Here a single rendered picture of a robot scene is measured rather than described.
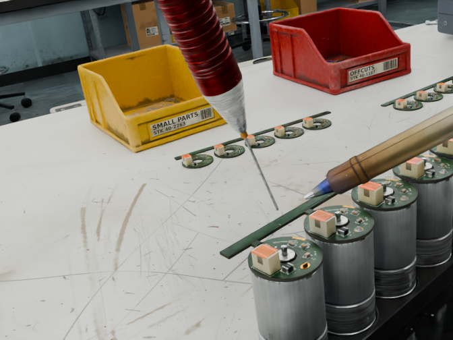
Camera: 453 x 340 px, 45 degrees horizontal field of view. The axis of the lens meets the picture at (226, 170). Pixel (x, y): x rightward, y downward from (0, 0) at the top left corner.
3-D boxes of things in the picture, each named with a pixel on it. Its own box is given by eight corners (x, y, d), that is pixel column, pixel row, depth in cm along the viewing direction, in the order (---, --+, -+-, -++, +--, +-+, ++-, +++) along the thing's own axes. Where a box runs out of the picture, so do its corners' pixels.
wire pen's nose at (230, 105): (214, 139, 14) (191, 93, 13) (239, 114, 15) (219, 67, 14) (244, 148, 14) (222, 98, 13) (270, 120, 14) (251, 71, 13)
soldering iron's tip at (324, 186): (309, 208, 16) (339, 193, 16) (300, 195, 16) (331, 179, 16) (308, 200, 17) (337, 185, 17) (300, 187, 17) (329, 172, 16)
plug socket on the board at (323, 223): (341, 229, 19) (340, 212, 19) (325, 239, 19) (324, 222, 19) (323, 222, 20) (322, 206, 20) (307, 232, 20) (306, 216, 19)
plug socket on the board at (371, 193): (387, 198, 21) (387, 183, 21) (374, 208, 20) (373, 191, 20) (370, 193, 22) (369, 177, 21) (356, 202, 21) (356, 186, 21)
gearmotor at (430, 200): (461, 264, 25) (466, 160, 23) (431, 290, 23) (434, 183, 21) (412, 246, 27) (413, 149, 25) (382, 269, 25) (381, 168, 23)
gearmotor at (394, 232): (427, 294, 23) (429, 186, 21) (394, 324, 22) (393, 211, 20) (378, 273, 25) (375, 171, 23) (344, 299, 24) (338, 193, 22)
